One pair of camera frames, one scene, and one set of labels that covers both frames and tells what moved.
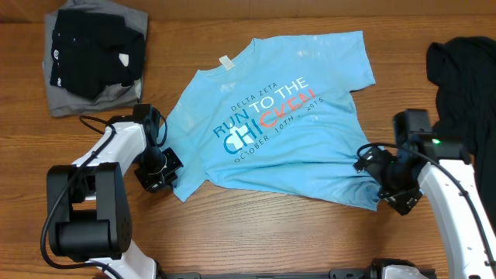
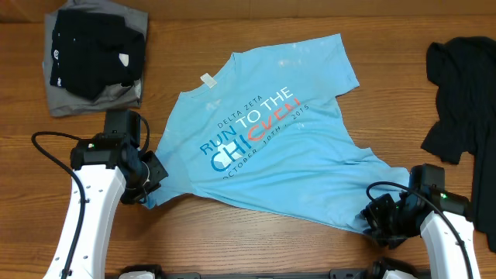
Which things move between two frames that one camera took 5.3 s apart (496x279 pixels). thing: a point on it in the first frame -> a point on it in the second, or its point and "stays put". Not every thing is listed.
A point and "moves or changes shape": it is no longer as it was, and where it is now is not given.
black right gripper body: (401, 185) -> (392, 226)
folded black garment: (91, 52) stays put
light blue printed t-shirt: (277, 117) moves or changes shape
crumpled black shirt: (464, 70) stays put
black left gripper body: (156, 167) -> (150, 171)
